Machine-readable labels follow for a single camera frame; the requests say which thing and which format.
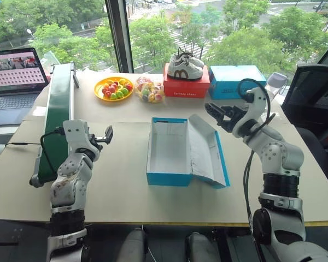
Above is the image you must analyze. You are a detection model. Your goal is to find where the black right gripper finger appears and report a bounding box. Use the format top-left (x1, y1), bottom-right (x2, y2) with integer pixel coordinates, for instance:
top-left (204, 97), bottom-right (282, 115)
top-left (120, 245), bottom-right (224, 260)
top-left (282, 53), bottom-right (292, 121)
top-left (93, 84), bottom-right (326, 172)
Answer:
top-left (221, 104), bottom-right (248, 115)
top-left (204, 103), bottom-right (226, 121)

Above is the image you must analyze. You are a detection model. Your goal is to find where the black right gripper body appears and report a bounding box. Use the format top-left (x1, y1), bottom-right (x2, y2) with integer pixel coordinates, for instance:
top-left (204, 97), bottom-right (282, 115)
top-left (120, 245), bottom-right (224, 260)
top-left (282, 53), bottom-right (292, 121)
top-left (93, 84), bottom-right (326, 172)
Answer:
top-left (217, 112), bottom-right (247, 134)

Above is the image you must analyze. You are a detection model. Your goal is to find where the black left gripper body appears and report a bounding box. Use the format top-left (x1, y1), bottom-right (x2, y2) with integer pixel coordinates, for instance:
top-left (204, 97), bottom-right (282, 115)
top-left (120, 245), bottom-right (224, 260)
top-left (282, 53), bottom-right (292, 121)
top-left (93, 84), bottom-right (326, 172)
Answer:
top-left (87, 133), bottom-right (104, 152)

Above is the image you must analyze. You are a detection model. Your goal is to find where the blue shoe box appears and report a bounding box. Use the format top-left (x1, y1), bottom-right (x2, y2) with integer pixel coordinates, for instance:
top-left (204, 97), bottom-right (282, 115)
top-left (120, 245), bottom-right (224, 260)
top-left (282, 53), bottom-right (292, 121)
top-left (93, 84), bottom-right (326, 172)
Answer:
top-left (208, 65), bottom-right (267, 100)
top-left (145, 114), bottom-right (231, 189)

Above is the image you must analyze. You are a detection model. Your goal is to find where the red shoe box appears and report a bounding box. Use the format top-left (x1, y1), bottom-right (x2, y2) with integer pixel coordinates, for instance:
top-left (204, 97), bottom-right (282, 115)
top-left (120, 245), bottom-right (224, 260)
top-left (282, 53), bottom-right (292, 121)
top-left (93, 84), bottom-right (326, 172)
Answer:
top-left (163, 63), bottom-right (211, 98)

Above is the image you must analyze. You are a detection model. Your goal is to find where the green conveyor belt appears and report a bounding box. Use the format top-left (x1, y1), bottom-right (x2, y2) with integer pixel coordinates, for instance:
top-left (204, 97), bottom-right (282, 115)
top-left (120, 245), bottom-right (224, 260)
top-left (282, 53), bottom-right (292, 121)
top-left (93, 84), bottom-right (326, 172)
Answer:
top-left (29, 62), bottom-right (80, 188)

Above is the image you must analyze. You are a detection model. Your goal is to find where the yellow plastic plate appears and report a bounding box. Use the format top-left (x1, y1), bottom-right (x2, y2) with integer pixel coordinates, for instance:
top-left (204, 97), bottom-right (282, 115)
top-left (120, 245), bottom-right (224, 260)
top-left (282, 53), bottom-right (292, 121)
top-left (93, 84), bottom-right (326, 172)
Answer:
top-left (93, 76), bottom-right (134, 103)

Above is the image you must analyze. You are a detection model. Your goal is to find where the clear bag of toy fruit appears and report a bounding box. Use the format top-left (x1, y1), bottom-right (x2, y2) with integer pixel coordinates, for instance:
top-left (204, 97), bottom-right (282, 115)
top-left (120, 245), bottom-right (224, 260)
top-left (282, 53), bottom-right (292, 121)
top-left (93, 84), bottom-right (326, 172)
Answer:
top-left (134, 76), bottom-right (166, 104)

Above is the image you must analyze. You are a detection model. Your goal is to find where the black office chair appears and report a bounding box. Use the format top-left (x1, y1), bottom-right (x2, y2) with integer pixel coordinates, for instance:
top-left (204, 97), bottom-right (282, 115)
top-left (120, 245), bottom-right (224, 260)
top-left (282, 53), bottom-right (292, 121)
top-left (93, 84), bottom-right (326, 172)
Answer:
top-left (280, 35), bottom-right (328, 198)

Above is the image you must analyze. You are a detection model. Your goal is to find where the grey laptop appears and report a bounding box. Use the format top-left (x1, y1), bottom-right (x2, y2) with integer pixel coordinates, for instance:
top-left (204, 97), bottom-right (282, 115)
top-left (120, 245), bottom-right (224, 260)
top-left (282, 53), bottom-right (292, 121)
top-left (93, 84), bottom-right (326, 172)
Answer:
top-left (0, 47), bottom-right (50, 127)

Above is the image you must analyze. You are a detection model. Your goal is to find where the dark grey rounded shape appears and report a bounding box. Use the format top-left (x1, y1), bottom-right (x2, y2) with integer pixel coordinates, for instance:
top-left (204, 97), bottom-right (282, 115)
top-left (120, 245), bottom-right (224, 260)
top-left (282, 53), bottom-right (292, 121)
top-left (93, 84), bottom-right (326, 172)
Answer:
top-left (185, 231), bottom-right (222, 262)
top-left (120, 227), bottom-right (149, 262)

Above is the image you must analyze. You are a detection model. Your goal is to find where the black flat plate with screws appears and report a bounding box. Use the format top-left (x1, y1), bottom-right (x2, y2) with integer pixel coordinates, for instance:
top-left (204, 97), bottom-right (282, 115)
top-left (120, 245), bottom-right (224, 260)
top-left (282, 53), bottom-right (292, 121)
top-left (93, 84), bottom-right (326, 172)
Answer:
top-left (0, 218), bottom-right (50, 262)

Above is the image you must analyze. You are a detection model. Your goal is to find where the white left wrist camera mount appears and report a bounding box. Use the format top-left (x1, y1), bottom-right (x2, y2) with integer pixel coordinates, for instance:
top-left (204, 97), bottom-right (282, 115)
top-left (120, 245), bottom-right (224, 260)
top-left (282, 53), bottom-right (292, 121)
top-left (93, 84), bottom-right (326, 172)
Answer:
top-left (62, 119), bottom-right (91, 153)

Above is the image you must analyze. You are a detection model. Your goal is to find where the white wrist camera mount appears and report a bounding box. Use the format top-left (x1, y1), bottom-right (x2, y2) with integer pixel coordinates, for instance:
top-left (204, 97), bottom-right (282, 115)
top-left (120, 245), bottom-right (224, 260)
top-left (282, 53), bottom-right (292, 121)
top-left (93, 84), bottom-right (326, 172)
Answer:
top-left (62, 119), bottom-right (91, 153)
top-left (233, 87), bottom-right (270, 138)

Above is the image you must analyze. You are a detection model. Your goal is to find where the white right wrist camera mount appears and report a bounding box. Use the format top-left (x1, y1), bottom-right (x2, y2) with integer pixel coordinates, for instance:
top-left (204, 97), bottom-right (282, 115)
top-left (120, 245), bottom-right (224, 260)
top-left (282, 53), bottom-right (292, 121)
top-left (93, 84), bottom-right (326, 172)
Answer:
top-left (233, 87), bottom-right (270, 138)

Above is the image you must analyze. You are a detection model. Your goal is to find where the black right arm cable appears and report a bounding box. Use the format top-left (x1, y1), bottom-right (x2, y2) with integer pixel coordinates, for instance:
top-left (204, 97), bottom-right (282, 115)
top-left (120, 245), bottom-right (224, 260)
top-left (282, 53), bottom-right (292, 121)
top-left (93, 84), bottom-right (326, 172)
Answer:
top-left (237, 78), bottom-right (277, 229)

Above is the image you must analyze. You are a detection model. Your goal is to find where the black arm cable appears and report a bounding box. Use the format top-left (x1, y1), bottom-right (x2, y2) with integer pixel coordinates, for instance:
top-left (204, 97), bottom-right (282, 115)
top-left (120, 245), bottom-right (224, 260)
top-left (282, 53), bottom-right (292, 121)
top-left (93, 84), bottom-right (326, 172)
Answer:
top-left (39, 126), bottom-right (66, 175)
top-left (237, 78), bottom-right (277, 229)

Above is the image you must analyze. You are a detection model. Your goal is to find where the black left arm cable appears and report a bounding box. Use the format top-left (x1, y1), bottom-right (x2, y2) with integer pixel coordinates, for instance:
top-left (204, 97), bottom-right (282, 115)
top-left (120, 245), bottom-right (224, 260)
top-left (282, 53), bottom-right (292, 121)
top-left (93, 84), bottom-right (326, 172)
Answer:
top-left (39, 126), bottom-right (66, 175)

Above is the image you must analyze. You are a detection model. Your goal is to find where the thin black table cable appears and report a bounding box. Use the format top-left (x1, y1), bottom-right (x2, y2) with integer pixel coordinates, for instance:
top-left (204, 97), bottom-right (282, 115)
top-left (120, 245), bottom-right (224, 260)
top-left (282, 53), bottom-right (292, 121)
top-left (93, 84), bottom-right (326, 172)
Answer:
top-left (4, 141), bottom-right (43, 148)

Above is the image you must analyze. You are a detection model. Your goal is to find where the black window frame post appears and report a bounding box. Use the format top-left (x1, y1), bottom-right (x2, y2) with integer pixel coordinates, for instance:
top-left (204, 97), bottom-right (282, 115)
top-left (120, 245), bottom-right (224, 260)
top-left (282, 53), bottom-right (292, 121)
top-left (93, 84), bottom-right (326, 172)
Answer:
top-left (104, 0), bottom-right (135, 74)

